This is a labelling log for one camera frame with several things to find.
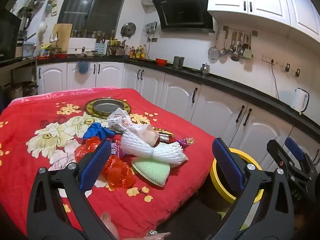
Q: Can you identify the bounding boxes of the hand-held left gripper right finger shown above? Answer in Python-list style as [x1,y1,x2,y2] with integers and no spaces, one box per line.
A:
[212,137,295,240]

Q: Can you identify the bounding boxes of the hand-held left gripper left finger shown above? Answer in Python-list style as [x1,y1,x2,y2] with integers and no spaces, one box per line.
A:
[27,140,118,240]

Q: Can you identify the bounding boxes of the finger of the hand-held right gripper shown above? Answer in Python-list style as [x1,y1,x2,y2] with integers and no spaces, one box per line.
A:
[285,137,313,170]
[266,139,300,178]

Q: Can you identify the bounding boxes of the yellow trash bin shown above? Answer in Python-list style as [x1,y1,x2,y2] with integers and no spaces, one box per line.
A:
[209,148,264,205]

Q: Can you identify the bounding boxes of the white plastic bag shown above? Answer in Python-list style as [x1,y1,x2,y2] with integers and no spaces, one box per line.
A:
[107,107,133,132]

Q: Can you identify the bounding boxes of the person's left hand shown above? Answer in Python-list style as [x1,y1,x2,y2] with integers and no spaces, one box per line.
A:
[100,211,172,240]

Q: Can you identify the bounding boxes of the red plastic bag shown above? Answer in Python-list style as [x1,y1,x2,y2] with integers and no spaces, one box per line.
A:
[74,137,137,190]

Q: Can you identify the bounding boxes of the pink blue printed wrapper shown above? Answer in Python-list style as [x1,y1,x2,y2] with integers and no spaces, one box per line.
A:
[109,140,125,159]

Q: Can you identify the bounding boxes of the blue plastic bag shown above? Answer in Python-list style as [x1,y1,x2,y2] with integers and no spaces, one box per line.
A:
[83,123,116,140]

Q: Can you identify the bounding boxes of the white foam fruit net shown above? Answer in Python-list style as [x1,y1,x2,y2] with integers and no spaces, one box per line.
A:
[120,129,188,167]

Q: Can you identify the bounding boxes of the purple foil candy wrapper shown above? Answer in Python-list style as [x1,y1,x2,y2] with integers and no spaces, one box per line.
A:
[175,137,195,147]

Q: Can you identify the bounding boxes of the white electric kettle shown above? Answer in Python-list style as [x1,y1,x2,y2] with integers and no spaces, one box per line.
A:
[291,88,310,115]

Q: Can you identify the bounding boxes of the white lower kitchen cabinets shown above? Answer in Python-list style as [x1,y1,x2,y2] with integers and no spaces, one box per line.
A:
[37,62,320,170]

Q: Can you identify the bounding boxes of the white kitchen cabinets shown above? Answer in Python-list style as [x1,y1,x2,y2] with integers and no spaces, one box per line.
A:
[37,62,320,170]
[207,0,320,37]

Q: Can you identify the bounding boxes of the green foam fruit net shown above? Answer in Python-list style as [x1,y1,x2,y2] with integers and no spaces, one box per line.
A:
[131,157,171,187]

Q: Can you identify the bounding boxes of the pink white packet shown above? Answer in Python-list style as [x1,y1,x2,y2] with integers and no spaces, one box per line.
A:
[129,124,160,147]

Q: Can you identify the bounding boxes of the gold-rimmed round metal tray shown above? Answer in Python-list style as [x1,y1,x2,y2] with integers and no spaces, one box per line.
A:
[85,97,132,117]

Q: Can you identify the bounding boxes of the red floral blanket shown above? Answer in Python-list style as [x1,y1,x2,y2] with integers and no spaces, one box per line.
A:
[0,87,217,240]

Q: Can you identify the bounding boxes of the black kitchen countertop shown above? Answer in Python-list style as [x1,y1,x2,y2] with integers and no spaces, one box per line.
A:
[0,54,320,140]

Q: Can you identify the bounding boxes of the pale green spatula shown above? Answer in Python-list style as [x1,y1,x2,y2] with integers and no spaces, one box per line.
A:
[243,34,254,58]

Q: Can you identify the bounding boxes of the dark skimmer ladle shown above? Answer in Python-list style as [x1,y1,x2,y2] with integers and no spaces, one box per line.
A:
[230,32,240,62]

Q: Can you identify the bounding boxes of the steel mesh strainer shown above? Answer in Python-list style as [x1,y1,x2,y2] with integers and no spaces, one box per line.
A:
[208,29,220,60]

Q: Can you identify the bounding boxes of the steel ladle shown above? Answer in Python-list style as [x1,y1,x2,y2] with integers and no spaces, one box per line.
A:
[219,30,228,56]

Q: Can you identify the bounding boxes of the condiment rack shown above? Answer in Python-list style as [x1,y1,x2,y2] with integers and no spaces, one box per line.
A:
[107,39,125,55]

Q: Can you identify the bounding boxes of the row of condiment bottles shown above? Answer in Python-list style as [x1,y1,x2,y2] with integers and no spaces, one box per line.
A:
[125,44,148,60]

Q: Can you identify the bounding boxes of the row of glass jars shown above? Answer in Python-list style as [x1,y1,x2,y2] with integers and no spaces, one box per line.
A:
[71,30,115,39]

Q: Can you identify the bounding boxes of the wooden cutting board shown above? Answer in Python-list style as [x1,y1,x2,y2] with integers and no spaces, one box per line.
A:
[52,24,73,52]

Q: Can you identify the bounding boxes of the steel pot lid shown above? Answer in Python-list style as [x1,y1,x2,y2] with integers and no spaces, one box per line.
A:
[121,22,137,38]

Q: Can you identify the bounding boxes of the hanging steel utensil set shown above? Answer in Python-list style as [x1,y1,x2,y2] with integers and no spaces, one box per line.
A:
[145,21,158,34]

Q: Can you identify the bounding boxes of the white upper kitchen cabinets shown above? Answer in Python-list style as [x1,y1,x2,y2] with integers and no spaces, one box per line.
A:
[207,0,320,37]

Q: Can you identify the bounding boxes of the dark kitchen window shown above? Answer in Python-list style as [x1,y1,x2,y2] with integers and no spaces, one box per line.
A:
[57,0,132,39]

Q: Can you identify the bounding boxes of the black microwave oven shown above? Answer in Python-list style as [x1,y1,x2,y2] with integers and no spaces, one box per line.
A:
[0,9,22,63]

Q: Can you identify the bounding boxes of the black range hood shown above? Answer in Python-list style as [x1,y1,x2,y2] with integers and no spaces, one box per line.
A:
[152,0,215,33]

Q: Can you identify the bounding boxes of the black power cable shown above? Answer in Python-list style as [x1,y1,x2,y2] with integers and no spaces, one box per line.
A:
[271,61,280,100]

